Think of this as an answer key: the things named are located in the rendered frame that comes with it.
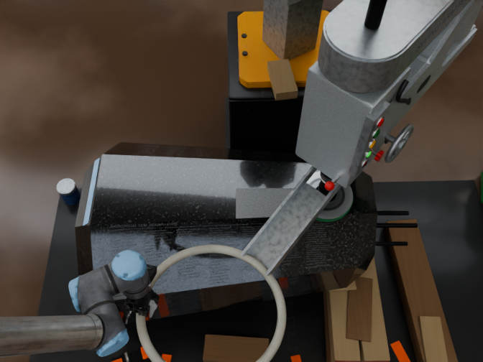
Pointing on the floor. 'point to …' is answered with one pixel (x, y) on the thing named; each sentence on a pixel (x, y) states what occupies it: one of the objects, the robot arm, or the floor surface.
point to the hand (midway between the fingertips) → (146, 304)
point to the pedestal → (257, 108)
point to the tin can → (68, 191)
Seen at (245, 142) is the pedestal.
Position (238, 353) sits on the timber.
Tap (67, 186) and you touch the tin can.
